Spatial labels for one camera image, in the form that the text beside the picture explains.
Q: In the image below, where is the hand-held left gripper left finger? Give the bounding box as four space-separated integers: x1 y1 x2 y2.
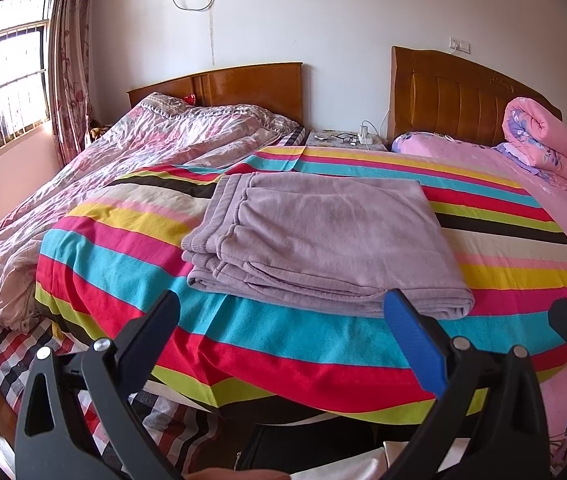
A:
14 289 184 480

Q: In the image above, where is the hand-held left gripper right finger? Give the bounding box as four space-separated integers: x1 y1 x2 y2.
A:
383 287 551 480

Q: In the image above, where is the person's left hand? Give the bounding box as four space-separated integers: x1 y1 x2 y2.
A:
184 467 287 480

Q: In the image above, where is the rainbow striped blanket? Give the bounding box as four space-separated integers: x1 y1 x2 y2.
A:
34 146 567 423

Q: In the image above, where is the white cloth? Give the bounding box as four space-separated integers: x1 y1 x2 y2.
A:
283 437 471 480

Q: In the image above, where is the checkered bed sheet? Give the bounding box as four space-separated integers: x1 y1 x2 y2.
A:
0 310 224 476

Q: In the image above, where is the rolled pink floral quilt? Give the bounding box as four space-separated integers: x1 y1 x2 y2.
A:
494 96 567 183

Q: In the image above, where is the pink floral crumpled quilt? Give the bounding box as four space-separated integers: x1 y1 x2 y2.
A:
0 91 300 333

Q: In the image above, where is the pink floral pillow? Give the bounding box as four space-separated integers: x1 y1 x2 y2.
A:
391 131 469 157

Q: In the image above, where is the small nightstand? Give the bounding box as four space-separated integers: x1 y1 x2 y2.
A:
306 130 390 153

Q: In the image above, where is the padded brown wooden headboard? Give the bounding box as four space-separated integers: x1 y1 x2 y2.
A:
390 46 563 146

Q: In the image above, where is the glossy flat wooden headboard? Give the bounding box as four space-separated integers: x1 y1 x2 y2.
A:
127 62 305 128

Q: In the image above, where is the pink floral curtain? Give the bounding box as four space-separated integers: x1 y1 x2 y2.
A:
50 0 97 168

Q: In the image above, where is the barred window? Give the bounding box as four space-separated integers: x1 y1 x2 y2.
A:
0 0 54 171

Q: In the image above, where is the white charger cable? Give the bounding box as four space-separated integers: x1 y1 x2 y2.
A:
366 110 393 133

